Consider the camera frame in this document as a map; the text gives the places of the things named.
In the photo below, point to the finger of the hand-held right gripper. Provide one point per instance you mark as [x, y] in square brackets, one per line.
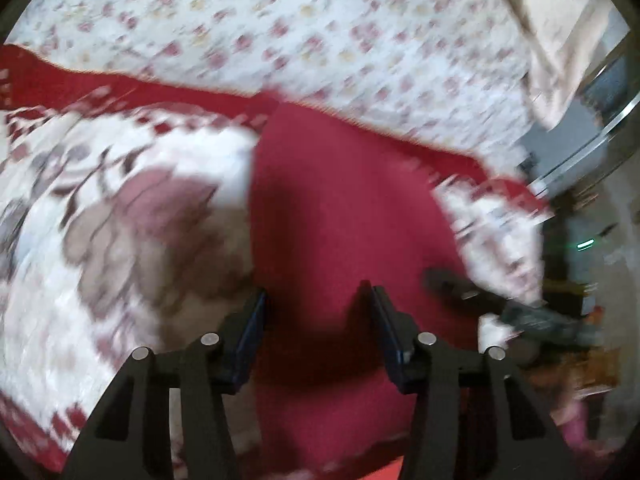
[480, 300]

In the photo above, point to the beige cloth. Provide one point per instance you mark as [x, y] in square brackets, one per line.
[560, 35]

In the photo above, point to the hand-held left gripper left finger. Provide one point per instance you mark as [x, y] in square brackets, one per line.
[256, 320]

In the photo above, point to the grey metal frame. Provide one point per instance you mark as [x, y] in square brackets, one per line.
[575, 135]

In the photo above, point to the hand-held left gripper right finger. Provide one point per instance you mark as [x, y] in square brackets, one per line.
[382, 320]

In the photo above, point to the red and white floral blanket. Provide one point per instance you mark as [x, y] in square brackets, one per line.
[100, 310]

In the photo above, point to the white floral bedsheet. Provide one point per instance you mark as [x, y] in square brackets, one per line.
[300, 35]

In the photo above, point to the red garment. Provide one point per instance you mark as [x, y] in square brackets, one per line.
[325, 210]

